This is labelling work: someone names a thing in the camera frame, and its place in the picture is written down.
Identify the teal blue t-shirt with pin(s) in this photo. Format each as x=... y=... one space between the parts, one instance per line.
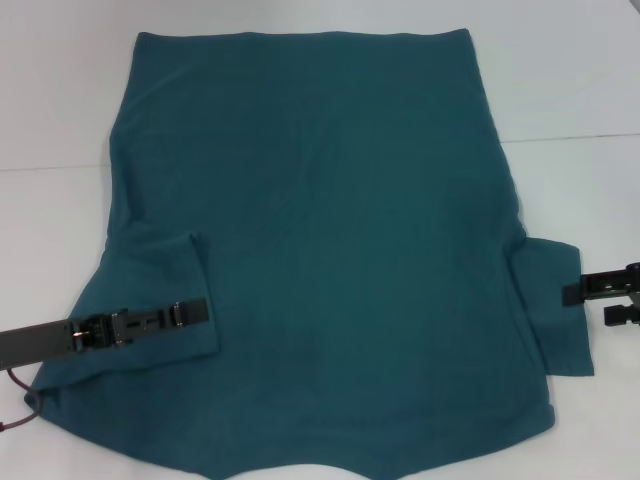
x=325 y=225

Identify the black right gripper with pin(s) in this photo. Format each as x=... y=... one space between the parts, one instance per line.
x=635 y=295

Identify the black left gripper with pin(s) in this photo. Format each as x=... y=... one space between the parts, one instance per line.
x=40 y=342

